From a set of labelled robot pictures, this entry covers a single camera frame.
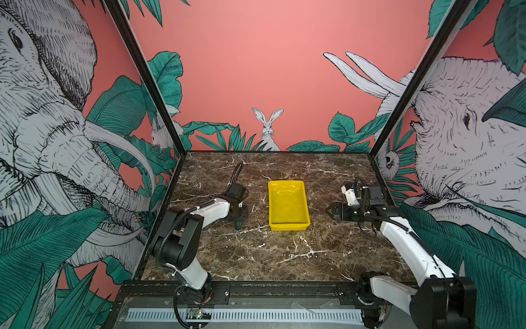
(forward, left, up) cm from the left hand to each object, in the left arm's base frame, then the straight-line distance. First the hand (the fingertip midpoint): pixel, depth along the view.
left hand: (243, 212), depth 94 cm
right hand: (-5, -39, +12) cm, 41 cm away
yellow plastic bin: (+2, -22, +1) cm, 22 cm away
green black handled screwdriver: (-7, +2, +1) cm, 7 cm away
